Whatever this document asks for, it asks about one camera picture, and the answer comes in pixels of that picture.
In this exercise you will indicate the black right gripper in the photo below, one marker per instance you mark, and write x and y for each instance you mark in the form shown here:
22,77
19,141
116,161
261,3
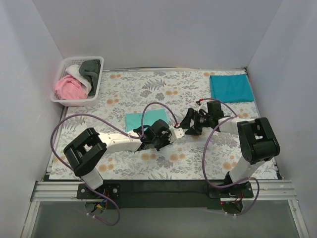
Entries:
193,121

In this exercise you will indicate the dark grey t shirt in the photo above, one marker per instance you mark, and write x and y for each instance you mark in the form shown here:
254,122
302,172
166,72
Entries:
90,70

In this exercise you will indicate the floral patterned table mat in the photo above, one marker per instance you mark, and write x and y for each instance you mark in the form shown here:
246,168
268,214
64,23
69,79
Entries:
191,157

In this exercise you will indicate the white plastic laundry basket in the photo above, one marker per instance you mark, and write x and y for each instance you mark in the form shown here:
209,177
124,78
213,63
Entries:
91,100

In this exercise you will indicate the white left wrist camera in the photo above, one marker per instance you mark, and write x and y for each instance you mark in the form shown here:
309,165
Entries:
176,133

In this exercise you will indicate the aluminium frame rail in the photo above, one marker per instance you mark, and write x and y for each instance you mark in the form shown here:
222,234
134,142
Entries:
56,191

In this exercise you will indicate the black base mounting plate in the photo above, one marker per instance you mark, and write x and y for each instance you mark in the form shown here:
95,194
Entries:
164,193

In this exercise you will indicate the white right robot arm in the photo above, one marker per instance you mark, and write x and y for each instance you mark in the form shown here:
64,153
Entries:
258,142

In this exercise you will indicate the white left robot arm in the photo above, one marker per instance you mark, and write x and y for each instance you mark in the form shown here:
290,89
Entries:
86,150

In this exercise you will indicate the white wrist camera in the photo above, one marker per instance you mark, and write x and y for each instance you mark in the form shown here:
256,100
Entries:
176,133
203,106

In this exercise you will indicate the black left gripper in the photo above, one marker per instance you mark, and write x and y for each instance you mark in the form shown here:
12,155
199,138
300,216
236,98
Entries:
160,143

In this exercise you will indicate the mint green t shirt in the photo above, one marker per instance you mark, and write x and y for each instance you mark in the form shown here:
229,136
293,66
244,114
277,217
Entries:
133,121

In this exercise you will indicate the pink t shirt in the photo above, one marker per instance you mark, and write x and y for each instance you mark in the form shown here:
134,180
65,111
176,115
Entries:
69,88

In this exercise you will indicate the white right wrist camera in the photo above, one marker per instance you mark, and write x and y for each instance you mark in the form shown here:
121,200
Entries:
203,106

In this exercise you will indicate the folded teal t shirt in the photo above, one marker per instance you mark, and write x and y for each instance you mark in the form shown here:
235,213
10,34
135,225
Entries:
231,88

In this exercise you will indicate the white t shirt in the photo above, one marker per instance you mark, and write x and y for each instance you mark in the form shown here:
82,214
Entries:
73,70

